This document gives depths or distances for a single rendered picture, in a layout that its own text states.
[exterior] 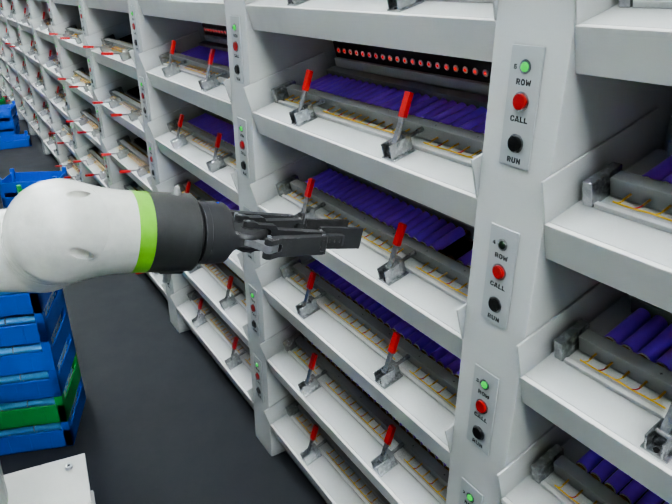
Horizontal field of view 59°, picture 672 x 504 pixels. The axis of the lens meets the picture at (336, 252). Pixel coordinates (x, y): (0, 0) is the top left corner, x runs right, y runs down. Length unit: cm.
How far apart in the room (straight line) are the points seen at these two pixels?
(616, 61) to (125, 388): 163
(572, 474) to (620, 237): 35
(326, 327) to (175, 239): 55
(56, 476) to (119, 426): 68
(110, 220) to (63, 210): 5
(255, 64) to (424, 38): 49
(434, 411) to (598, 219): 44
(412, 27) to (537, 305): 36
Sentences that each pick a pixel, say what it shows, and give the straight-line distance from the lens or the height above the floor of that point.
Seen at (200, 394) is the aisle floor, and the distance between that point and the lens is 183.
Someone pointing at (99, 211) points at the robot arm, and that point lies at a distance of 64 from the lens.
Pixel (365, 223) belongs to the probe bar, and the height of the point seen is 73.
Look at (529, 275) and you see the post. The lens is 68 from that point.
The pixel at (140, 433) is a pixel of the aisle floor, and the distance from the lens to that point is 174.
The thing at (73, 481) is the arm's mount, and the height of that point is 37.
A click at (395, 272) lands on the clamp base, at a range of 90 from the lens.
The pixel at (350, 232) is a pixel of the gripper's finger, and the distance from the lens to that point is 81.
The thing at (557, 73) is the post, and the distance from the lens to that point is 62.
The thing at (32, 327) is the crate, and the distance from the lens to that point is 157.
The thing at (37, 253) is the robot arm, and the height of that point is 87.
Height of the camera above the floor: 110
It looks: 24 degrees down
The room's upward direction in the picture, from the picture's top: straight up
